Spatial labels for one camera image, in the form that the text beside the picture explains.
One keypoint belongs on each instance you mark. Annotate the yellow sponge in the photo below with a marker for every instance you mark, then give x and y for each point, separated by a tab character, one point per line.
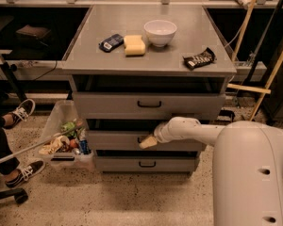
134	45

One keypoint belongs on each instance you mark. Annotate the lower black white sneaker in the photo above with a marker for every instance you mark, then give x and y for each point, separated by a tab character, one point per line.
25	173

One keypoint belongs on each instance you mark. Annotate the white bowl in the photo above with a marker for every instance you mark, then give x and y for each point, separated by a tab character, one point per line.
160	32

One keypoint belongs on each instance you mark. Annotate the blue soda can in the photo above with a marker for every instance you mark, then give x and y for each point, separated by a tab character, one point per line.
84	148

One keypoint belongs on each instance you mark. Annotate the brown box on shelf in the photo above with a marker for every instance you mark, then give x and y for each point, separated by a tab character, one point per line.
29	32

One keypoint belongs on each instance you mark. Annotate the blue snack packet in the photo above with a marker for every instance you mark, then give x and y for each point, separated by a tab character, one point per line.
109	44

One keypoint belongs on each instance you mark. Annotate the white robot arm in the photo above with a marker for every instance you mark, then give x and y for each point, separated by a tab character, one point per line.
247	167

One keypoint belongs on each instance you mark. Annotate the upper black white sneaker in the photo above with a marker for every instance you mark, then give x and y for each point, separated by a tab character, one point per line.
19	114

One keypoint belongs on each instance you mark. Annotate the grey bottom drawer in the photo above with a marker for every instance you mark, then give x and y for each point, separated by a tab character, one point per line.
110	164

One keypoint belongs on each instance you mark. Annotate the grey drawer cabinet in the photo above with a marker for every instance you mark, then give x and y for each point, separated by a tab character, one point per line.
159	70

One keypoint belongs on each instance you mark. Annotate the grey drawer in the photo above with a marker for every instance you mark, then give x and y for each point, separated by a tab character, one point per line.
146	106
110	164
130	141

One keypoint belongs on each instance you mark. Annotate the metal pole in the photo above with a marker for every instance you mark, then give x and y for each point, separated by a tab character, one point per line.
48	139

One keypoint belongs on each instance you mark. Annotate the grey top drawer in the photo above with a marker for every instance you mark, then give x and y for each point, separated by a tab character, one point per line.
146	106

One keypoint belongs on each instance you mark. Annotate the clear plastic bin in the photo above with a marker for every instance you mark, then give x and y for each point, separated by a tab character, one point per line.
64	152

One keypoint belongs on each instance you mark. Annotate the black white sneaker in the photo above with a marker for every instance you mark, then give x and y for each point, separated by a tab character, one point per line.
25	173
19	114

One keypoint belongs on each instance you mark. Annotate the black chair base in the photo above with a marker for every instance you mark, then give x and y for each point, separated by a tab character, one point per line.
19	195

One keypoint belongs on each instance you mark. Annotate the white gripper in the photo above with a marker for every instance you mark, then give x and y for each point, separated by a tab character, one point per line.
160	134

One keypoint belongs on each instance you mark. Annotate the black candy bar wrapper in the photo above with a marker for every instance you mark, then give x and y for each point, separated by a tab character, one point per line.
200	60

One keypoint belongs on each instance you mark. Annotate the green snack bag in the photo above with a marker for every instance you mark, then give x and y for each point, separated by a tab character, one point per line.
68	129

